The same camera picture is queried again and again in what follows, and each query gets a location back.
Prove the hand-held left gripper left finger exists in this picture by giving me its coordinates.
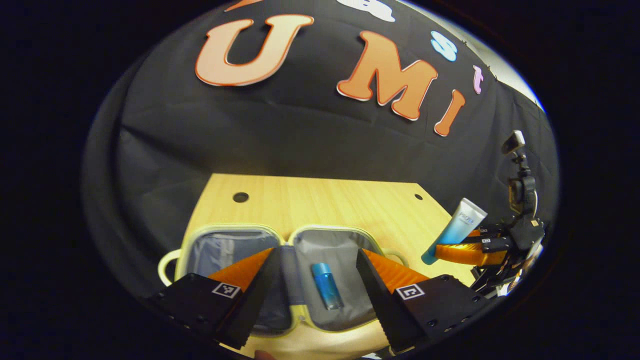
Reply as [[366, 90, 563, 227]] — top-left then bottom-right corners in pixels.
[[147, 247, 281, 351]]

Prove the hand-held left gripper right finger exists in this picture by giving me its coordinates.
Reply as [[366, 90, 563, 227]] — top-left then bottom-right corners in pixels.
[[356, 248, 493, 353]]

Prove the blue and white tube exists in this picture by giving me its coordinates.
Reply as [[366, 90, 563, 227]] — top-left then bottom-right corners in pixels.
[[421, 197, 488, 266]]

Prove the clear blue bottle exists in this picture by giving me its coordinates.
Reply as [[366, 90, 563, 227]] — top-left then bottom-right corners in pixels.
[[311, 263, 345, 311]]

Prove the pale yellow suitcase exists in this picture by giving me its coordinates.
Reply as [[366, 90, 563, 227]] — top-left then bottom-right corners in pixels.
[[158, 223, 410, 333]]

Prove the black backdrop cloth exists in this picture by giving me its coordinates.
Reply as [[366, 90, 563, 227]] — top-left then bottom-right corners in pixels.
[[82, 0, 560, 301]]

